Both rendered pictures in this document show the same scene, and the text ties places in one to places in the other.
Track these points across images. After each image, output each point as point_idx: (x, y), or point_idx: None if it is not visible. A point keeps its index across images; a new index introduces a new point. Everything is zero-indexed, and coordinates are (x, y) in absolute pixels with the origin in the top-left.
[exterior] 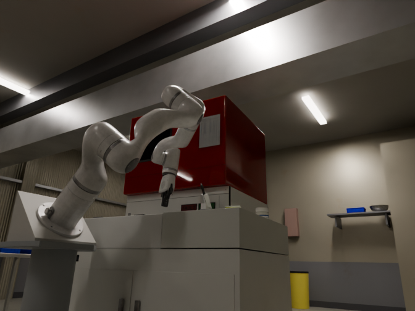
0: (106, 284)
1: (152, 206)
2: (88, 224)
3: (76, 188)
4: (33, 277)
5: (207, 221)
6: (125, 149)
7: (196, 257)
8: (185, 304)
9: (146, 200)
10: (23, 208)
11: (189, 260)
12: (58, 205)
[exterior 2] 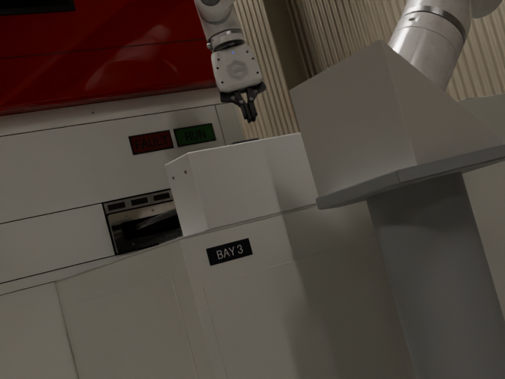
0: (352, 277)
1: (38, 149)
2: (242, 159)
3: (461, 40)
4: (470, 232)
5: (484, 118)
6: None
7: (488, 177)
8: (500, 254)
9: (6, 135)
10: (427, 80)
11: (480, 186)
12: (436, 79)
